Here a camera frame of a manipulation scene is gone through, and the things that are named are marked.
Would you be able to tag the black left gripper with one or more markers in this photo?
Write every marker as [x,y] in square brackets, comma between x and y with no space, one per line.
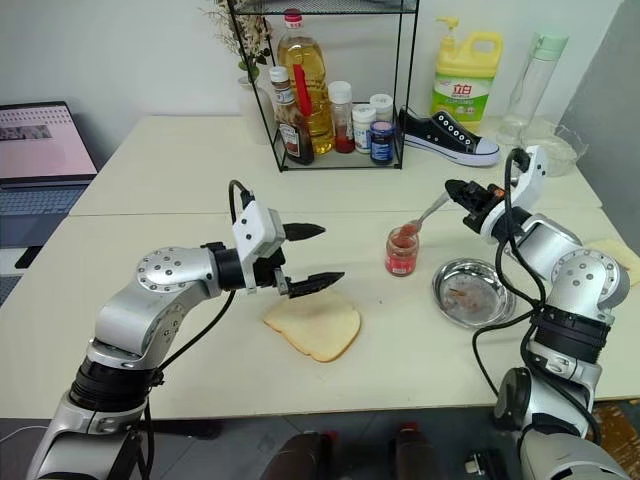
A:
[280,260]

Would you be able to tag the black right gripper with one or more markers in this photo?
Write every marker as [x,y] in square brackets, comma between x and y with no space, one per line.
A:
[480,200]

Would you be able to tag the metal spoon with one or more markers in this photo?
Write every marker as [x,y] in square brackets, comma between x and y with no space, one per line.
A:
[430,212]

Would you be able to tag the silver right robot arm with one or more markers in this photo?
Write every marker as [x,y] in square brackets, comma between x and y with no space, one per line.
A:
[585,280]

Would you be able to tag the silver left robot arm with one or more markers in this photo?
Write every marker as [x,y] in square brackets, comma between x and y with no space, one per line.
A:
[170,272]

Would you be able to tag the white bread slice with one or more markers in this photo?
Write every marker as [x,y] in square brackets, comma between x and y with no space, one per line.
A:
[315,327]

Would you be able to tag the small red jam jar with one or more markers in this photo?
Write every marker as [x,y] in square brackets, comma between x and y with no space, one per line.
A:
[401,255]

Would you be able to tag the black and white sneaker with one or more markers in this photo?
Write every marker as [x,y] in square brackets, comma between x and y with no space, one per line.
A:
[450,135]

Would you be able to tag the blue lidded glass jar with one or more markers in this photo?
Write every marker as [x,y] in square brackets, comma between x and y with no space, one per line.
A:
[381,142]

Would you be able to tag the round metal dish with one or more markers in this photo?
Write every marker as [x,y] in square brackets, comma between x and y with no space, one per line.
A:
[472,292]

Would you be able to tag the clear plastic bag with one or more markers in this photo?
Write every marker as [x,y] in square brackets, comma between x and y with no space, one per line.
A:
[562,147]

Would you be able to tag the yellow dish detergent bottle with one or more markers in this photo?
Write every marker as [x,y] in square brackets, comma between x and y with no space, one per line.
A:
[462,80]

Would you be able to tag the white plastic jar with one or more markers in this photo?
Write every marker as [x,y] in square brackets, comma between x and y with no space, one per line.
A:
[361,130]

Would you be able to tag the small white capped bottle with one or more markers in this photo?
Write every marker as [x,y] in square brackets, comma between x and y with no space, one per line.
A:
[382,105]

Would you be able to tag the brown sauce bottle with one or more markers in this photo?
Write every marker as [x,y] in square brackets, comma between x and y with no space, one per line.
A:
[295,140]

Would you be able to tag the clear bottle green lid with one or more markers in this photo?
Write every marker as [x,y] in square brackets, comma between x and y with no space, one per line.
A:
[535,85]

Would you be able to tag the red spice bottle white cap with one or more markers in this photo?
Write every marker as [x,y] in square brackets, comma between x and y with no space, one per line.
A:
[342,120]

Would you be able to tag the pale yellow cloth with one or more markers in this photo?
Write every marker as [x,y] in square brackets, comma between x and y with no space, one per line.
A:
[617,255]

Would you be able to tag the white flower vase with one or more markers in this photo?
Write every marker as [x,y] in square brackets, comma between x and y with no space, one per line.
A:
[247,97]

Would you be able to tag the large cooking oil bottle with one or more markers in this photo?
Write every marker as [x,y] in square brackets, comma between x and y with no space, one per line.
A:
[312,75]

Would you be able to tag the dark rounded shape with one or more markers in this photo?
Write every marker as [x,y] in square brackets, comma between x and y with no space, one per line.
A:
[302,457]

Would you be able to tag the dark shape red top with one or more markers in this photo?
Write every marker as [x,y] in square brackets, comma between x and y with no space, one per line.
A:
[412,452]

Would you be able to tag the dried flower bunch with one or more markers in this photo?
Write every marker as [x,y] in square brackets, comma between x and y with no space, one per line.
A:
[240,30]

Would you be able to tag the small black white block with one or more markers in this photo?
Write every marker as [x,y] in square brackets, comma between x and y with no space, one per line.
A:
[480,467]

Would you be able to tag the black smartphone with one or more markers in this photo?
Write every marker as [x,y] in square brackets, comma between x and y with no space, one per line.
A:
[27,257]

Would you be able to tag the open laptop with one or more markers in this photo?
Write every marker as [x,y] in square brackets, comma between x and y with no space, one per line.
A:
[40,145]

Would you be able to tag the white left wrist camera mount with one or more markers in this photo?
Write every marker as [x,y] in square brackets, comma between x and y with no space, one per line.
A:
[252,227]

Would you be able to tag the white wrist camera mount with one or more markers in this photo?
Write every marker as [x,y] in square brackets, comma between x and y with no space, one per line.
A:
[532,175]
[252,227]

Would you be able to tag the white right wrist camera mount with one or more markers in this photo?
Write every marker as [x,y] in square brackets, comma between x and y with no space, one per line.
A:
[532,175]

